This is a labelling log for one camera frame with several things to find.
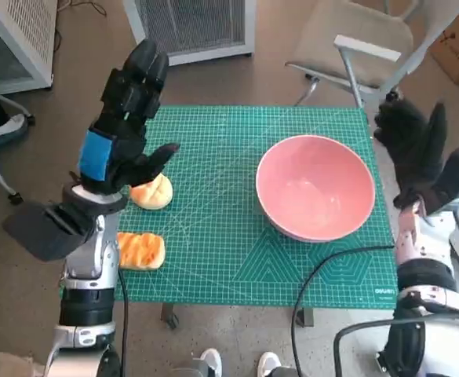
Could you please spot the black left hand blue tape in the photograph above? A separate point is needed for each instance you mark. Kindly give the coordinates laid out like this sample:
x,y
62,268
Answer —
x,y
123,137

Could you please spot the black gloved right hand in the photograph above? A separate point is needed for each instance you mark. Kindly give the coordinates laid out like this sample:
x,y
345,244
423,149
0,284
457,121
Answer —
x,y
413,157

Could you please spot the round toy bread bun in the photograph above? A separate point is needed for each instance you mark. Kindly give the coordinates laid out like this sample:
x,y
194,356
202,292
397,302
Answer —
x,y
154,196

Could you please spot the pink bowl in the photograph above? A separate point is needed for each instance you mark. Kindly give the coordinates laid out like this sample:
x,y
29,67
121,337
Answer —
x,y
315,188

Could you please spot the rectangular orange toy bread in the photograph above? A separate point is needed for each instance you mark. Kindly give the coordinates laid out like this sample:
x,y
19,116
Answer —
x,y
143,251

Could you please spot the person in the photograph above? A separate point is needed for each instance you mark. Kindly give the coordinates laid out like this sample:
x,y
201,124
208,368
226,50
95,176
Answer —
x,y
1,129

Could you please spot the green cutting mat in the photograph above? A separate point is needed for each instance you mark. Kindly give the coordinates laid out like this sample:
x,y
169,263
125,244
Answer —
x,y
213,235

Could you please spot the white cabinet with mesh front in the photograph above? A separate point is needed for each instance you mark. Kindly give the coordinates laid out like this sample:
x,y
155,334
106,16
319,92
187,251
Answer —
x,y
194,23

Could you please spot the white perforated metal cabinet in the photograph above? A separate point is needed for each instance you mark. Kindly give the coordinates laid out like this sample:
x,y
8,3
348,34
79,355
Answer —
x,y
25,31

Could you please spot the beige office chair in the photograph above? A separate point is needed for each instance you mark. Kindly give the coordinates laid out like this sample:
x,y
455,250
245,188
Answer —
x,y
350,23

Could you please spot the grey wheeled chair frame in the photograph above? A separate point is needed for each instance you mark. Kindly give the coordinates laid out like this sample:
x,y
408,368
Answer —
x,y
15,197

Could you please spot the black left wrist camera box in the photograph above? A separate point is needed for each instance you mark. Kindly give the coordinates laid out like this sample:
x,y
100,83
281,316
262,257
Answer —
x,y
41,231

